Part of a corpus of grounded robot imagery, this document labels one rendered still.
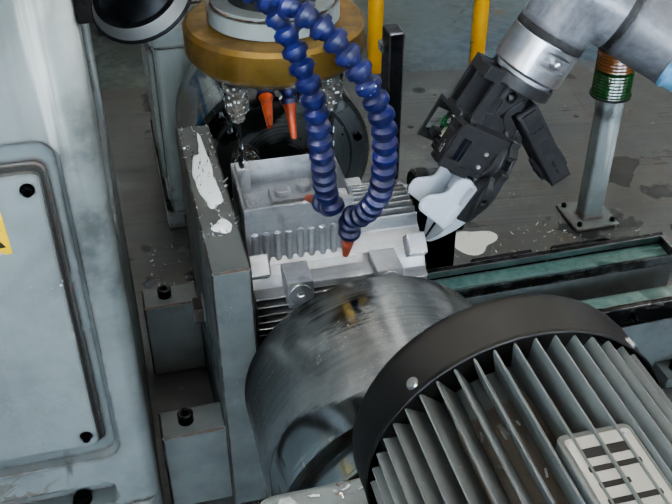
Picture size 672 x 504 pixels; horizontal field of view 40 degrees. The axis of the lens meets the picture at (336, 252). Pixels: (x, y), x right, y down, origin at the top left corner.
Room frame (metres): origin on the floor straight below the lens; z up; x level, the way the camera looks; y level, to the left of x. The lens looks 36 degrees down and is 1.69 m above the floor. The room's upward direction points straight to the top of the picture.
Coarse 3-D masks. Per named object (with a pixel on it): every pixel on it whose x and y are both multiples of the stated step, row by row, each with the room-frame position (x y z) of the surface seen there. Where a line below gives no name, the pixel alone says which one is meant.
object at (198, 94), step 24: (192, 72) 1.20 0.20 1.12; (192, 96) 1.14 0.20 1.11; (216, 96) 1.09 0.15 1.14; (192, 120) 1.10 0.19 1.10; (216, 120) 1.06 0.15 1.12; (264, 120) 1.07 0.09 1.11; (336, 120) 1.10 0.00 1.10; (360, 120) 1.11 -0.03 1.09; (216, 144) 1.06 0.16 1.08; (264, 144) 1.07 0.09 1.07; (288, 144) 1.08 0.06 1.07; (336, 144) 1.10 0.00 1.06; (360, 144) 1.11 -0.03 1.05; (360, 168) 1.11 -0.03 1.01
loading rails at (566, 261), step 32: (512, 256) 1.02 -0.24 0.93; (544, 256) 1.02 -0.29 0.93; (576, 256) 1.03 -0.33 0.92; (608, 256) 1.03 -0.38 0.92; (640, 256) 1.03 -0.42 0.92; (480, 288) 0.96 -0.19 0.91; (512, 288) 0.97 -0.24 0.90; (544, 288) 0.99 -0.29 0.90; (576, 288) 1.00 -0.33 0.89; (608, 288) 1.01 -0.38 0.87; (640, 288) 1.02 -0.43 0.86; (640, 320) 0.91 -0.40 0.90; (640, 352) 0.91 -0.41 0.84
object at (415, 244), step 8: (232, 200) 0.91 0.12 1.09; (416, 232) 0.84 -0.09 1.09; (424, 232) 0.84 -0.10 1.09; (408, 240) 0.83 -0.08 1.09; (416, 240) 0.83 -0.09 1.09; (424, 240) 0.84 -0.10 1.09; (408, 248) 0.83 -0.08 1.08; (416, 248) 0.83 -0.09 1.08; (424, 248) 0.83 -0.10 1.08; (256, 256) 0.80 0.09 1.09; (264, 256) 0.80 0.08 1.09; (408, 256) 0.83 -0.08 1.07; (256, 264) 0.79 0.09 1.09; (264, 264) 0.79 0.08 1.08; (256, 272) 0.79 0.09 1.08; (264, 272) 0.79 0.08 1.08
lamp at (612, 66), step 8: (600, 56) 1.29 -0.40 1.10; (608, 56) 1.28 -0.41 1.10; (600, 64) 1.29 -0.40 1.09; (608, 64) 1.28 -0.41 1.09; (616, 64) 1.27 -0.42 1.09; (624, 64) 1.27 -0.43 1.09; (608, 72) 1.28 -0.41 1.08; (616, 72) 1.27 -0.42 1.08; (624, 72) 1.27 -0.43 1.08; (632, 72) 1.28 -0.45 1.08
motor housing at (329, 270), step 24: (360, 192) 0.90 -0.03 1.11; (384, 216) 0.86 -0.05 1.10; (408, 216) 0.86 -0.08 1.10; (360, 240) 0.84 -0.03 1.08; (384, 240) 0.85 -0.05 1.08; (312, 264) 0.82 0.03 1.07; (336, 264) 0.82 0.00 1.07; (360, 264) 0.82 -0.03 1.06; (408, 264) 0.83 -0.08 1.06; (264, 288) 0.79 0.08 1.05; (264, 312) 0.77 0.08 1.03; (288, 312) 0.77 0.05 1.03; (264, 336) 0.77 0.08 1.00
